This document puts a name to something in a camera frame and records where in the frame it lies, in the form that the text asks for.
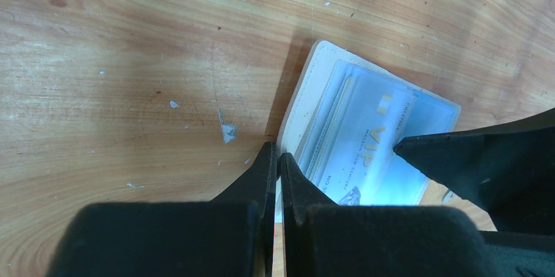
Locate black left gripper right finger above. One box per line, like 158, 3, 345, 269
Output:
279, 153, 554, 276

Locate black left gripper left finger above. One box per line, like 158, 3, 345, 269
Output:
46, 142, 278, 276

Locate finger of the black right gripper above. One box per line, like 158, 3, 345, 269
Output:
393, 109, 554, 236

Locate blue VIP card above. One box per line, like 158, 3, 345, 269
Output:
298, 60, 461, 206

